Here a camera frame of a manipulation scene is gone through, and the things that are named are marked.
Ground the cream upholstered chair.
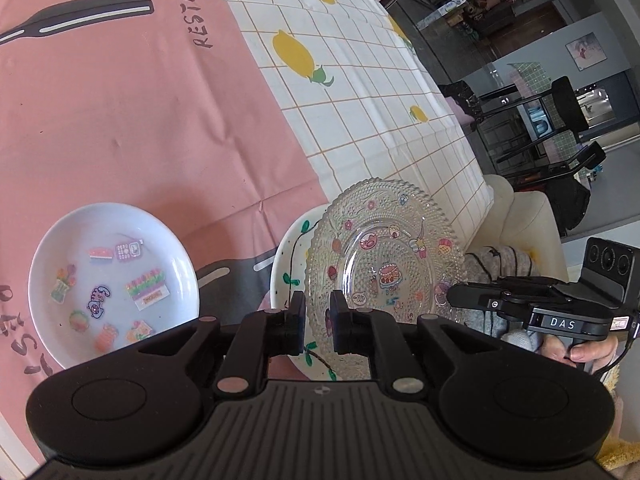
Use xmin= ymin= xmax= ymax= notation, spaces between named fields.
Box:
xmin=480 ymin=174 xmax=568 ymax=281

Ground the black dining chair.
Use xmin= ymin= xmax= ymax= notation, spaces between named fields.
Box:
xmin=500 ymin=141 xmax=607 ymax=241
xmin=440 ymin=76 xmax=590 ymax=161

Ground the person's right hand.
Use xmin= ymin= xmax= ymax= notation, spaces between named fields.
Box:
xmin=542 ymin=335 xmax=622 ymax=376

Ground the person's grey striped sweater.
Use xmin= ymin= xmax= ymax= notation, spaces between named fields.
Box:
xmin=462 ymin=242 xmax=546 ymax=351

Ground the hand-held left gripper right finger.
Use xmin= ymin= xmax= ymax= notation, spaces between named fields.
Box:
xmin=329 ymin=290 xmax=503 ymax=395

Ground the pink restaurant placemat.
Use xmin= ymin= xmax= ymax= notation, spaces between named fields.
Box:
xmin=0 ymin=0 xmax=331 ymax=461

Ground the white lemon check tablecloth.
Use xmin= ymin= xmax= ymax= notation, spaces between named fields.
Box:
xmin=202 ymin=0 xmax=493 ymax=261

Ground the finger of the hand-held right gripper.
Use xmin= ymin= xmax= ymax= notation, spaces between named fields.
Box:
xmin=446 ymin=276 xmax=551 ymax=322

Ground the clear glass sticker plate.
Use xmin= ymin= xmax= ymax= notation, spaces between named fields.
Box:
xmin=304 ymin=179 xmax=468 ymax=381

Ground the white painted plate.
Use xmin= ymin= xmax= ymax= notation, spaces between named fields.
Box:
xmin=270 ymin=205 xmax=346 ymax=383

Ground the framed wall picture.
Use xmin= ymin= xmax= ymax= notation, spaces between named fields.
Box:
xmin=565 ymin=32 xmax=602 ymax=72

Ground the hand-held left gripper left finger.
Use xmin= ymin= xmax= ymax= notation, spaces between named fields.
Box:
xmin=132 ymin=290 xmax=307 ymax=396

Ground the white sticker plate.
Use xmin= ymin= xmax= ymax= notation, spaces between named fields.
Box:
xmin=27 ymin=202 xmax=201 ymax=371

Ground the yellow fleece cloth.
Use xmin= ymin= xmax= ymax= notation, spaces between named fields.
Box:
xmin=597 ymin=365 xmax=640 ymax=480

